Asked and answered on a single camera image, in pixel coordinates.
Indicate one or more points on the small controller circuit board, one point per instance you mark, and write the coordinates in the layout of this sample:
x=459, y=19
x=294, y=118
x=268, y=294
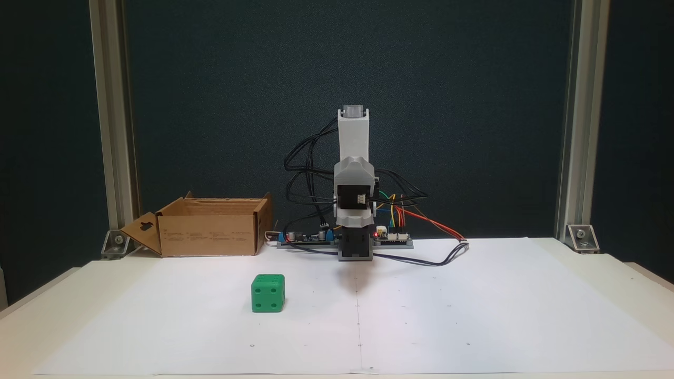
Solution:
x=395, y=238

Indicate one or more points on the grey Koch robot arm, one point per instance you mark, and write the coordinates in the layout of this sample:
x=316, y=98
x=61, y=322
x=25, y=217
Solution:
x=353, y=137

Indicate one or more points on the aluminium frame post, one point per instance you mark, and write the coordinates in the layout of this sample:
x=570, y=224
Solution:
x=108, y=105
x=582, y=105

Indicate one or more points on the green die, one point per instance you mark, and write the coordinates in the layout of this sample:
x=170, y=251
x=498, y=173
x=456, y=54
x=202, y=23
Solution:
x=267, y=295

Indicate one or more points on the blue power circuit board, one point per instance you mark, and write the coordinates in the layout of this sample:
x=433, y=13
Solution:
x=305, y=238

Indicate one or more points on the brown cardboard box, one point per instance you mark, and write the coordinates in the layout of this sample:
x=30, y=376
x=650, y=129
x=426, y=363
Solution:
x=210, y=234

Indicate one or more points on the metal corner bracket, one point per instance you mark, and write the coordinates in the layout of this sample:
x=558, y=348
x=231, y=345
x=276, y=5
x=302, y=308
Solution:
x=582, y=238
x=117, y=243

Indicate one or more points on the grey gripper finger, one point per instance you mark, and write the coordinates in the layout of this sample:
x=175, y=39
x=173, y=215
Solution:
x=364, y=215
x=346, y=215

